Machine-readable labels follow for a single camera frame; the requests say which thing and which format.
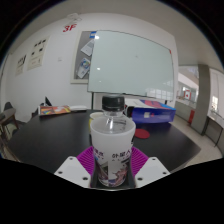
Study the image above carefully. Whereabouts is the large white wall poster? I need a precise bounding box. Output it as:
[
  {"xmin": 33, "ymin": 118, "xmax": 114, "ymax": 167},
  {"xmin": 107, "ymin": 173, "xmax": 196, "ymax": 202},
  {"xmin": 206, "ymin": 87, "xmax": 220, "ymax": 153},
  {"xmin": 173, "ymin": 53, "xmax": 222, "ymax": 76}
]
[{"xmin": 26, "ymin": 35, "xmax": 51, "ymax": 71}]

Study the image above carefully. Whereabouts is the blue cardboard box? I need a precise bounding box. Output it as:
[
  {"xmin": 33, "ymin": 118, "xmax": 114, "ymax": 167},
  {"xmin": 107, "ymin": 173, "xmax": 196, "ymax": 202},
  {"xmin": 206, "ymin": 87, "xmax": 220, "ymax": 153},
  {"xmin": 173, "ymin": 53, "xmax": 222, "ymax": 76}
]
[{"xmin": 124, "ymin": 98, "xmax": 177, "ymax": 125}]

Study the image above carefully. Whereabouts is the red cabinet in hallway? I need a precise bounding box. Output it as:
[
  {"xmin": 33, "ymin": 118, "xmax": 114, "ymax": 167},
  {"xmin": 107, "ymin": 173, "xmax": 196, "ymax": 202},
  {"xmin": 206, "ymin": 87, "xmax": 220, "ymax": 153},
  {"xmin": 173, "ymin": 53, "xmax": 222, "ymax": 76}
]
[{"xmin": 188, "ymin": 109, "xmax": 196, "ymax": 125}]

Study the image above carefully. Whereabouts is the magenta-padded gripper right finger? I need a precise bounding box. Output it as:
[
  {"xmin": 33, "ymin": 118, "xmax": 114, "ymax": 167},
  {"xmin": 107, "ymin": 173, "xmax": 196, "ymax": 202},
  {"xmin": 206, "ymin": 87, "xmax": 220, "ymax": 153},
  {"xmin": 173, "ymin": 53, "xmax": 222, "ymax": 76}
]
[{"xmin": 130, "ymin": 146, "xmax": 171, "ymax": 189}]

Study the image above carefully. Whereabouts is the clear bottle with printed label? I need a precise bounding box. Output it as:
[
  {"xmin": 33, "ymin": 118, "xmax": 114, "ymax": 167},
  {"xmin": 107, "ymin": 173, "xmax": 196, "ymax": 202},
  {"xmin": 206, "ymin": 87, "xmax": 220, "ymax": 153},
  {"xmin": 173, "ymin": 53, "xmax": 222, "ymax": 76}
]
[{"xmin": 89, "ymin": 94, "xmax": 137, "ymax": 188}]

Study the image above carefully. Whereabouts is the small white wall poster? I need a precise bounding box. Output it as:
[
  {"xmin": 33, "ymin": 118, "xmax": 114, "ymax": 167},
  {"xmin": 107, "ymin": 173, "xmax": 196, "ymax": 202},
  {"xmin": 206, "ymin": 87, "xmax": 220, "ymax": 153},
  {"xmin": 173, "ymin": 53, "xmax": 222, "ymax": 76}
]
[{"xmin": 15, "ymin": 54, "xmax": 28, "ymax": 77}]

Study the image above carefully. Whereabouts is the wall notice board with papers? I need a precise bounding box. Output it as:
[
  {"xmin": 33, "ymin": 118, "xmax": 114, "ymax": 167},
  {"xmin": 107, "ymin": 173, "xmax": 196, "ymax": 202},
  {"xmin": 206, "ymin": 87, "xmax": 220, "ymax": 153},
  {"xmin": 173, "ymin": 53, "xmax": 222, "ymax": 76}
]
[{"xmin": 70, "ymin": 30, "xmax": 98, "ymax": 85}]

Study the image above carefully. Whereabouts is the whiteboard on stand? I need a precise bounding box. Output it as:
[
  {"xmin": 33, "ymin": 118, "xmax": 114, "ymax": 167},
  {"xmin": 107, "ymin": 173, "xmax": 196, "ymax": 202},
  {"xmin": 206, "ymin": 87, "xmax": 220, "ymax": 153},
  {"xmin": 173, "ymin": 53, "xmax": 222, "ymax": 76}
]
[{"xmin": 87, "ymin": 29, "xmax": 176, "ymax": 111}]

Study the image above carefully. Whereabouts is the white flat case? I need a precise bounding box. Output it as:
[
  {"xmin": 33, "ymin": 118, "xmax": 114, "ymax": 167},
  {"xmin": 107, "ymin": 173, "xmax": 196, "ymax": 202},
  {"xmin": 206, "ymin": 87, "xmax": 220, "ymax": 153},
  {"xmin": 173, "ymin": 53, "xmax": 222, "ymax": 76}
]
[{"xmin": 69, "ymin": 105, "xmax": 89, "ymax": 112}]

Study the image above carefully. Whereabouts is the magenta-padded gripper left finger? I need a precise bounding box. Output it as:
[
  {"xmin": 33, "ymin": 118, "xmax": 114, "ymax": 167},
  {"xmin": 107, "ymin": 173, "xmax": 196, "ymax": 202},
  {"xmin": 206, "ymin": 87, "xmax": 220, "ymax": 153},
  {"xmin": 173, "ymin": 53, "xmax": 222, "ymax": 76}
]
[{"xmin": 54, "ymin": 146, "xmax": 96, "ymax": 189}]

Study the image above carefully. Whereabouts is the colourful flat book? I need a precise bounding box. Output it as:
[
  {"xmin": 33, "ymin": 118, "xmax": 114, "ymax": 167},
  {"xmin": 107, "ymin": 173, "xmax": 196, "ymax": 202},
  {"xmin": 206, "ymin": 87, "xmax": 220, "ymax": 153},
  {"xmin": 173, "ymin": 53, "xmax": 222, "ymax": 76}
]
[{"xmin": 38, "ymin": 105, "xmax": 72, "ymax": 117}]

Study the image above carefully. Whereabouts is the red and white wall sign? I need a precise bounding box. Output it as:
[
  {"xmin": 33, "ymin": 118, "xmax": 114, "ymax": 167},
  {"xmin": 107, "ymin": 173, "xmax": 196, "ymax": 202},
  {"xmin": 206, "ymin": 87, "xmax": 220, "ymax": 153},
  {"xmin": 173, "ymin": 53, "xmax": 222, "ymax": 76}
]
[{"xmin": 183, "ymin": 89, "xmax": 192, "ymax": 101}]

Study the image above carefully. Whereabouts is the wooden chair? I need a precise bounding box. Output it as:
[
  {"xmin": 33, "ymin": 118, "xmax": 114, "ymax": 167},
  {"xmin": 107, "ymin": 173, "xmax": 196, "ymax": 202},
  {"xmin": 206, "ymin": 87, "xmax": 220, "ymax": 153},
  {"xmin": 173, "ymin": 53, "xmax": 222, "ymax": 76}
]
[{"xmin": 0, "ymin": 101, "xmax": 22, "ymax": 158}]

